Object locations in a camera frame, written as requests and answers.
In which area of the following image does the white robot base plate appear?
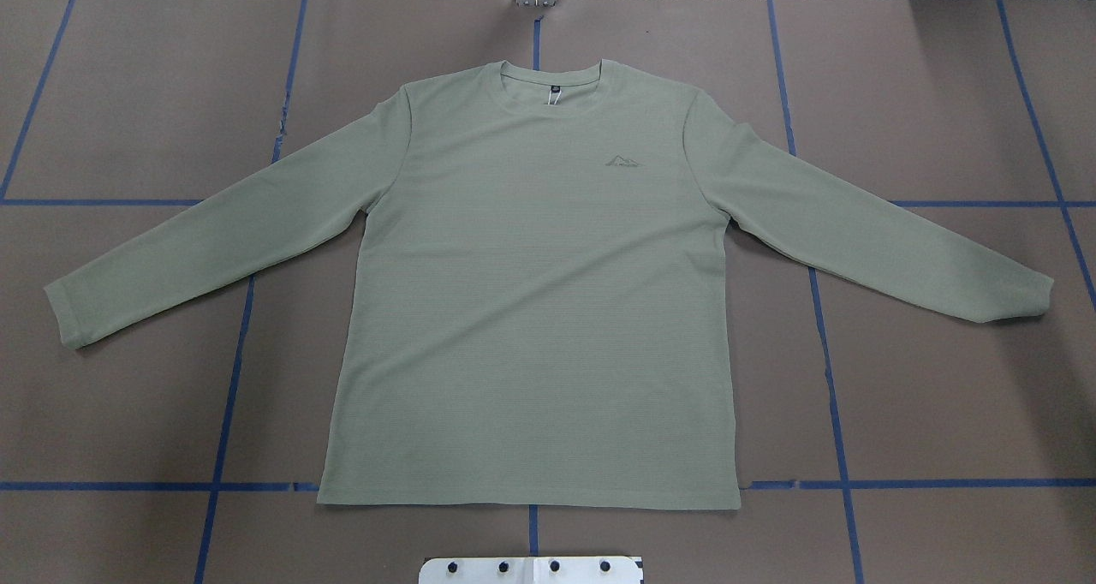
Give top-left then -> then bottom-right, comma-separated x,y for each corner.
418,554 -> 646,583

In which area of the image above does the olive green long-sleeve shirt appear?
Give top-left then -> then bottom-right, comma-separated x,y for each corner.
45,60 -> 1053,509

